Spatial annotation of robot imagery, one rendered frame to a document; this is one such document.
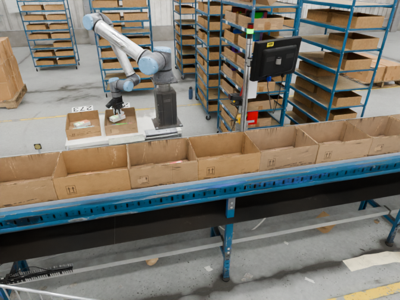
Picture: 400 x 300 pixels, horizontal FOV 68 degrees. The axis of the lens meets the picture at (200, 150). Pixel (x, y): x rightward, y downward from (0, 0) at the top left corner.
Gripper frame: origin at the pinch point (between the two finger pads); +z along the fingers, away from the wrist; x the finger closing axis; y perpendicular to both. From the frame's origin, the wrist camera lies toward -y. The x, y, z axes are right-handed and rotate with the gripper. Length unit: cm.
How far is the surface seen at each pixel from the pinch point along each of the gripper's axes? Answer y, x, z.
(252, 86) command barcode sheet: 73, -101, -34
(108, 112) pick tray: -0.8, 14.4, -0.4
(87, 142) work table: -40.8, -13.9, 6.2
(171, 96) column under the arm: 30, -44, -23
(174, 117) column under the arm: 32, -46, -2
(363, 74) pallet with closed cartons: 518, -83, 54
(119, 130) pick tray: -13.3, -22.7, 2.2
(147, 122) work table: 19.9, -20.3, 6.4
